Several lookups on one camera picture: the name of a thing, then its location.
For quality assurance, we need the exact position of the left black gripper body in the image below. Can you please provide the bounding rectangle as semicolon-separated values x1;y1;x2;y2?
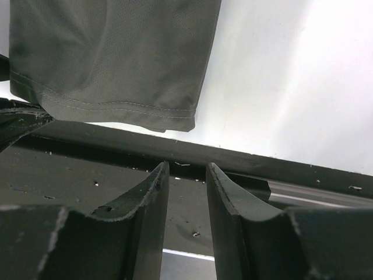
0;54;56;152

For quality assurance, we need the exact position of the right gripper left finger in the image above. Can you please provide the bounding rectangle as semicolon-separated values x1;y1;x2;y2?
1;162;170;279

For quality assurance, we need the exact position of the grey t shirt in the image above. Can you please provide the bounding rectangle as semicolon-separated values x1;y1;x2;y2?
9;1;221;132

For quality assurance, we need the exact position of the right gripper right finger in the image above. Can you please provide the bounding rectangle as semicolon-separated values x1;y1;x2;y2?
206;163;372;279

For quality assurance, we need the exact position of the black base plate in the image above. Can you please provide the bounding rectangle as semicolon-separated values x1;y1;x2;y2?
0;121;373;257

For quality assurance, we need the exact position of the aluminium frame rail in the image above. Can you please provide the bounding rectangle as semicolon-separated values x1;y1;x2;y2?
160;176;372;279

